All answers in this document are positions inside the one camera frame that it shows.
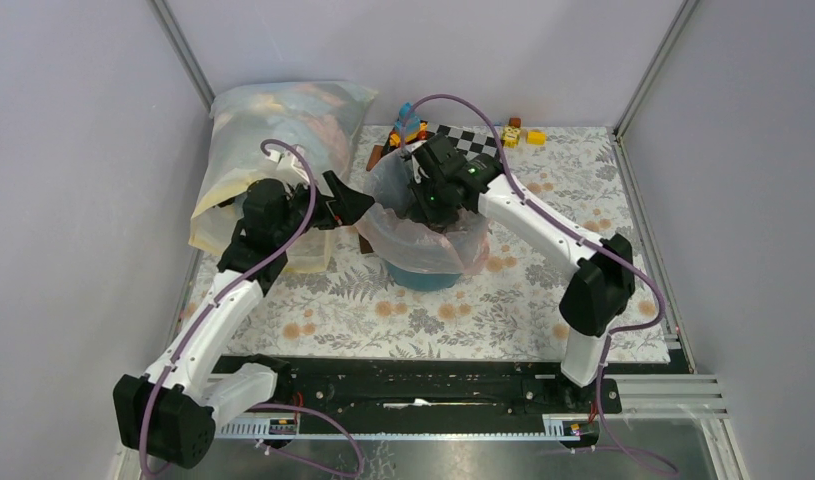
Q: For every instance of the blue toy figure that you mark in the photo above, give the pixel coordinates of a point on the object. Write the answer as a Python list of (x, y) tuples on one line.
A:
[(408, 128)]

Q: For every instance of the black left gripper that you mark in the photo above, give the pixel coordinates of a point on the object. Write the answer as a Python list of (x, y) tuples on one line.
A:
[(344, 207)]

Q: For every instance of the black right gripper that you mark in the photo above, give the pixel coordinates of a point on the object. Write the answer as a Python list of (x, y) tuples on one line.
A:
[(431, 217)]

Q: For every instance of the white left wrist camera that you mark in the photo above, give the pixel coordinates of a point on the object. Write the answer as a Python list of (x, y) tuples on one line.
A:
[(284, 166)]

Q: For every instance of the small brown wooden block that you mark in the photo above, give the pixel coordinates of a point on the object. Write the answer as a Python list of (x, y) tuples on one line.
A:
[(364, 245)]

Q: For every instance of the large translucent yellow-trimmed bag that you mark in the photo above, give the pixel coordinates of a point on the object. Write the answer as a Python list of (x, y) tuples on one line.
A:
[(289, 132)]

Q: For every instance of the floral patterned table mat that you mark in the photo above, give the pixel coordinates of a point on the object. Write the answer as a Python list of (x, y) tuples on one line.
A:
[(507, 311)]

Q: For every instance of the pink plastic trash bag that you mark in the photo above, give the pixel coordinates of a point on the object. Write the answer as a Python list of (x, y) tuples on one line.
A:
[(461, 248)]

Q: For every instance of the yellow toy figure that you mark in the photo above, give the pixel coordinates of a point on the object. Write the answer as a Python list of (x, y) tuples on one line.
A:
[(510, 136)]

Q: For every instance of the brown block behind bin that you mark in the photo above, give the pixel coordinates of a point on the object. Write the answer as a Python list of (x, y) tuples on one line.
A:
[(377, 152)]

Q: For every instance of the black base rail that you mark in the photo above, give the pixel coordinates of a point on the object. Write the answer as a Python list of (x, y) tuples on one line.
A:
[(413, 396)]

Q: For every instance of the teal plastic trash bin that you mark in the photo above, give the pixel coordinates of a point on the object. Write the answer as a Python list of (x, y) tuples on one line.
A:
[(422, 282)]

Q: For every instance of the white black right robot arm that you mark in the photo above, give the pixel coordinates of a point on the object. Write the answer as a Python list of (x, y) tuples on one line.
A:
[(599, 281)]

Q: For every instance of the yellow toy block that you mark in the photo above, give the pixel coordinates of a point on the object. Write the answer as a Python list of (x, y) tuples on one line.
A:
[(535, 137)]

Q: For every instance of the black white checkerboard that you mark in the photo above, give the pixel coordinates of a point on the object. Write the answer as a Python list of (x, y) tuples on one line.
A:
[(468, 142)]

